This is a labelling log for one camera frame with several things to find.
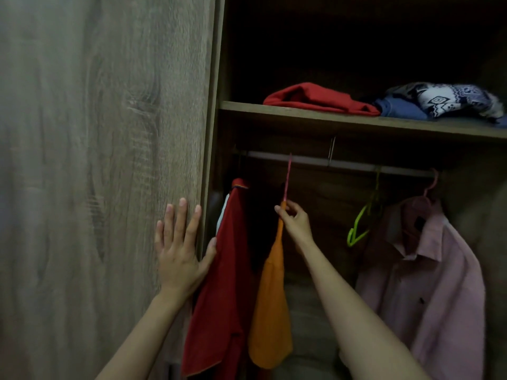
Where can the person's right hand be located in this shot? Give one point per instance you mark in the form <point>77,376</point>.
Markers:
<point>299,225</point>

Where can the person's left hand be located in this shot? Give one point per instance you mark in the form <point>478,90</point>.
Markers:
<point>178,261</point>

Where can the person's right thumb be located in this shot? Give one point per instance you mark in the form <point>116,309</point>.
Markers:
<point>288,204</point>

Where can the person's left middle finger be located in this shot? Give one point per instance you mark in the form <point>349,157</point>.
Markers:
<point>180,219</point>

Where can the person's left thumb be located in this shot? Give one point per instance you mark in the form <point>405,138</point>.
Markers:
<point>208,253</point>

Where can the person's left little finger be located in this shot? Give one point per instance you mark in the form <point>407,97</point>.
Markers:
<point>159,235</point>

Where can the pink clothes hanger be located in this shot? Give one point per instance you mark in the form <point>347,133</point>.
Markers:
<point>287,178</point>
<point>429,185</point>

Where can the wooden wardrobe sliding door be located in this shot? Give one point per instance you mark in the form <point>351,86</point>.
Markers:
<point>99,174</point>

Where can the person's left forearm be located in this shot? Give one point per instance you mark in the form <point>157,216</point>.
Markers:
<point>138,340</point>

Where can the person's right forearm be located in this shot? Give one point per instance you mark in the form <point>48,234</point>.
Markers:
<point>356,324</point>

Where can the red hanging shirt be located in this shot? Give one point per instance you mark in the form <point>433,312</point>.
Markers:
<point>221,288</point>

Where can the white hanging garment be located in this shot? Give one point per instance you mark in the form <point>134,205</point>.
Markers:
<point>221,213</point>

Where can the metal closet rod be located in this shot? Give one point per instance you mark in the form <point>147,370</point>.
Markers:
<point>336,163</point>

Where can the green clothes hanger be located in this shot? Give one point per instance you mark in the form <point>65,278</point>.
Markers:
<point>358,227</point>

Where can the orange hanging garment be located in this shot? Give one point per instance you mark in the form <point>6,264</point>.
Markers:
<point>271,304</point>

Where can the wooden wardrobe shelf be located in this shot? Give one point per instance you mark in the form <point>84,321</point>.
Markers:
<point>356,122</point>

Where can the folded red garment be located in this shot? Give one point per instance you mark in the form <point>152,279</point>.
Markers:
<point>321,99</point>

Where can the folded blue garment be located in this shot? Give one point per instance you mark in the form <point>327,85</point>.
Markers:
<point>400,108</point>

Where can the pink collared shirt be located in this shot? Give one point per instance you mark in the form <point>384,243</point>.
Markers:
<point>427,288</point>

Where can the patterned navy white sweater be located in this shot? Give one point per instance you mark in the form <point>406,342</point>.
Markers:
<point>447,98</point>

